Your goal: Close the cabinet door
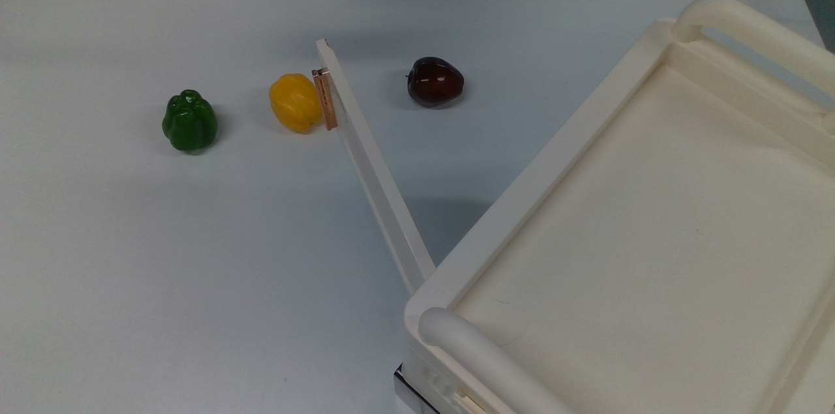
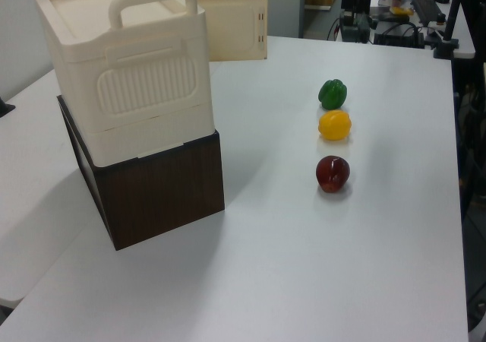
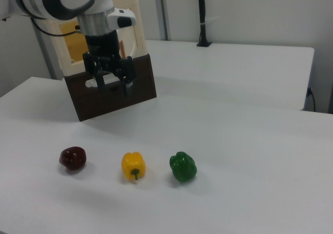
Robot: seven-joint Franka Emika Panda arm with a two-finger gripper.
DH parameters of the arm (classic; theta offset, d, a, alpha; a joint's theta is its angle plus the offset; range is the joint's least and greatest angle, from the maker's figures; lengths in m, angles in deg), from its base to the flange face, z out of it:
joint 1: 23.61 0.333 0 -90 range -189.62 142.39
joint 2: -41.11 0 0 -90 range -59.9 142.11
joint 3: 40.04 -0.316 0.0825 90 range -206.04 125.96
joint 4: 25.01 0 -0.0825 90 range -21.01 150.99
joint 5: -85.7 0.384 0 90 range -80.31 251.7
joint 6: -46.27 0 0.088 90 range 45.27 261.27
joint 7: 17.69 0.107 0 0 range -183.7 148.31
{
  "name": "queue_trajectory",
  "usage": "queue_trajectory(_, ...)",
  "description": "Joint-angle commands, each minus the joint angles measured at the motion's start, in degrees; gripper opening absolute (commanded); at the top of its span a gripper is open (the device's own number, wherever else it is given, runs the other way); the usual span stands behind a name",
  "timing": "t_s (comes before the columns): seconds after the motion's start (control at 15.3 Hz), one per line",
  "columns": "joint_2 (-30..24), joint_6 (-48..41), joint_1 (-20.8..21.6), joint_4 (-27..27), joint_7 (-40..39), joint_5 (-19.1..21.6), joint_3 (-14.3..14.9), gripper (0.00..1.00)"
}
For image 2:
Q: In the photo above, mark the cream cabinet door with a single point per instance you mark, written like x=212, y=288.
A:
x=231, y=26

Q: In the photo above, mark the cream plastic storage cabinet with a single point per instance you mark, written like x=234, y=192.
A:
x=133, y=80

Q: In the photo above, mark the dark wood drawer box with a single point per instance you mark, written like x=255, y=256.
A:
x=163, y=190

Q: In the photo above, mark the dark red bell pepper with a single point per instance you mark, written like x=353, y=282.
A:
x=333, y=174

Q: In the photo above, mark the yellow bell pepper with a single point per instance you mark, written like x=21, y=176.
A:
x=335, y=125

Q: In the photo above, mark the green bell pepper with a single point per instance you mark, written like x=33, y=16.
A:
x=333, y=94

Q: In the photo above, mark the black and green machine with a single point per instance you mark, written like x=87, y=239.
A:
x=355, y=23

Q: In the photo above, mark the black electronics box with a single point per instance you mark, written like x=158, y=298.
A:
x=398, y=34

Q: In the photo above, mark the small yellow object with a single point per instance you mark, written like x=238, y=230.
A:
x=401, y=11

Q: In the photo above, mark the black keyboard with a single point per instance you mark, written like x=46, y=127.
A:
x=427, y=7

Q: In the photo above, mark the black pole with clamp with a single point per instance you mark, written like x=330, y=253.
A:
x=452, y=23

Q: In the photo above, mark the white background desk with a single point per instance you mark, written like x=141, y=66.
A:
x=463, y=34

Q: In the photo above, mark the black clamp mount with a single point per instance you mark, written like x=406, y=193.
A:
x=5, y=107

